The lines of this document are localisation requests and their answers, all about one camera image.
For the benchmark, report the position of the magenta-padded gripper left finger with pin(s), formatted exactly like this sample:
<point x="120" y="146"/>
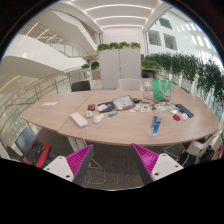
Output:
<point x="78" y="160"/>

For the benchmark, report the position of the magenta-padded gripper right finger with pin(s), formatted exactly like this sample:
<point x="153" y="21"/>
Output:
<point x="146" y="160"/>

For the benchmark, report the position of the clear blue-labelled water bottle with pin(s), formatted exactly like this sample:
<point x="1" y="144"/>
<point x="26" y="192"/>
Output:
<point x="155" y="125"/>

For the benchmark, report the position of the red and black bag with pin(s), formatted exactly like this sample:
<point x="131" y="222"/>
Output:
<point x="38" y="154"/>

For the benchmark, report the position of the white power strip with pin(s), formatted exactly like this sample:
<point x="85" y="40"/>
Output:
<point x="79" y="119"/>

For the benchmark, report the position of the small white device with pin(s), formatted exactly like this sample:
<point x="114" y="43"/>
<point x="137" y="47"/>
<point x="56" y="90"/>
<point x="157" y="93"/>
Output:
<point x="89" y="114"/>

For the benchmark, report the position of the flat round red coaster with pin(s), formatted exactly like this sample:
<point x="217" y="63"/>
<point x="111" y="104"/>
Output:
<point x="176" y="117"/>

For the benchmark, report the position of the colourful sticker sheet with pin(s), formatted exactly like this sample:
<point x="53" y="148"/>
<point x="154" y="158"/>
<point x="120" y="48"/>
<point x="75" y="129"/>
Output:
<point x="140" y="108"/>

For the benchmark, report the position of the small dark red case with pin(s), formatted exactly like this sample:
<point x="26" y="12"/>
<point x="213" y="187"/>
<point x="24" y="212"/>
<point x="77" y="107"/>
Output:
<point x="91" y="107"/>

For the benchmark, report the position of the blue-green marker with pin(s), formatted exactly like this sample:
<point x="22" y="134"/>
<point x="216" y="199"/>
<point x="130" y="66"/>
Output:
<point x="113" y="114"/>

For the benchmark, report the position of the small white packet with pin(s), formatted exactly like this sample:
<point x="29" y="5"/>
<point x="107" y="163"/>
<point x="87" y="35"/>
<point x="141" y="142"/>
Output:
<point x="185" y="116"/>

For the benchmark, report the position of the dark office chair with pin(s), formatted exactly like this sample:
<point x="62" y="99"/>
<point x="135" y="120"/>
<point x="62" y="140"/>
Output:
<point x="23" y="140"/>

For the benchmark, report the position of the black notebook with white card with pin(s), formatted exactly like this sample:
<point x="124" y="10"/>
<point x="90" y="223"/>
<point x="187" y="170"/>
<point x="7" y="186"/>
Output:
<point x="106" y="107"/>

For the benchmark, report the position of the dark blue keyboard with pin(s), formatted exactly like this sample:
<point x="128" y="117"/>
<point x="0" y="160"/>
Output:
<point x="184" y="110"/>

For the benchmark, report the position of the white paper sheet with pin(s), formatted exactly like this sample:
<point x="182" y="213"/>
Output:
<point x="50" y="103"/>

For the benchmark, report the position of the clear shaker bottle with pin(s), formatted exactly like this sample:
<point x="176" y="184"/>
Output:
<point x="146" y="90"/>

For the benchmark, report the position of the green tote bag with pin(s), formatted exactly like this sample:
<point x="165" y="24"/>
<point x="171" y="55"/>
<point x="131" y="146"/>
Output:
<point x="161" y="89"/>

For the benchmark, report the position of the black chair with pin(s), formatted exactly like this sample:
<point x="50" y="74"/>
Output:
<point x="80" y="86"/>

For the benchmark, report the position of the low planter with green plants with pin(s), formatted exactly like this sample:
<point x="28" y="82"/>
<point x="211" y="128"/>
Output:
<point x="150" y="64"/>

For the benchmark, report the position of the white cabinet topped with plants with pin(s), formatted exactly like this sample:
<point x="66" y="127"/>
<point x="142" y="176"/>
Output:
<point x="119" y="66"/>

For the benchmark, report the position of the green hedge planter row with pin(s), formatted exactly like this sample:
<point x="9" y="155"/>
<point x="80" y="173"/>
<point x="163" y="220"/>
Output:
<point x="190" y="68"/>

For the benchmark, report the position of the ceiling light strips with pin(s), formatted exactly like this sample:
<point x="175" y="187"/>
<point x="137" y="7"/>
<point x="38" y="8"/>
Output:
<point x="116" y="5"/>

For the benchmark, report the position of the glass balustrade with wooden rail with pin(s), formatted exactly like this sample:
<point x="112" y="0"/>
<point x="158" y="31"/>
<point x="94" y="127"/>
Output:
<point x="50" y="87"/>

